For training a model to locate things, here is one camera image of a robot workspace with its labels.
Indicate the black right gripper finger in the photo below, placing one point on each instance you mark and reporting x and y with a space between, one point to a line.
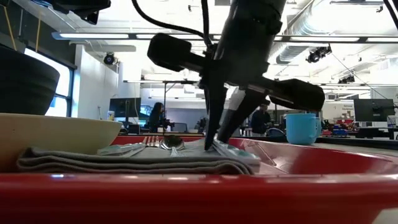
215 109
242 115

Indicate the table knife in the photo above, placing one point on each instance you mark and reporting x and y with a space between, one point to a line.
236 152

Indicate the blue mug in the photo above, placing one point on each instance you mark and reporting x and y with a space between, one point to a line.
301 129

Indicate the red plastic tray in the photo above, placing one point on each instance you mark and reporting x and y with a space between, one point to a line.
199 199

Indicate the black bowl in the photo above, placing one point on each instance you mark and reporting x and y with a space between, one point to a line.
25 84

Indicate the fork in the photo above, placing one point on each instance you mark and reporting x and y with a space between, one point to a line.
124 149

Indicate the grey cloth napkin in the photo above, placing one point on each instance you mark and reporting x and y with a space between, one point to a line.
124 163

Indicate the cream round plate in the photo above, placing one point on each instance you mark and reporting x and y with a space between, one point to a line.
56 133

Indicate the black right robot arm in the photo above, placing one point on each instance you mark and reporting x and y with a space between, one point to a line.
252 18

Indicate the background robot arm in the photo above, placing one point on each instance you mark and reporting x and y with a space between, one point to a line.
168 124

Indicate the person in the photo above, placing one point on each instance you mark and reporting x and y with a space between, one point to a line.
156 116
260 119

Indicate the overhead light bar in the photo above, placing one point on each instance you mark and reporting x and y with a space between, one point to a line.
93 35

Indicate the black ceiling spotlight cluster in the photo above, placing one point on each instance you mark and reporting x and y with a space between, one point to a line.
317 55

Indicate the large window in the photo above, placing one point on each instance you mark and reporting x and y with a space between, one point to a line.
66 84

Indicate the black background monitor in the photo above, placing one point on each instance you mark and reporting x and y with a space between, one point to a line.
373 109
124 107

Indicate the yellow white bottle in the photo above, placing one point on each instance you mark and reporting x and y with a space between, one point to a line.
110 115

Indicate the black ceiling camera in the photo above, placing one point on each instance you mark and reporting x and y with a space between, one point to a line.
109 59

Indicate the black aluminium table frame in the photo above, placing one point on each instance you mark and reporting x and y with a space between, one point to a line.
357 142

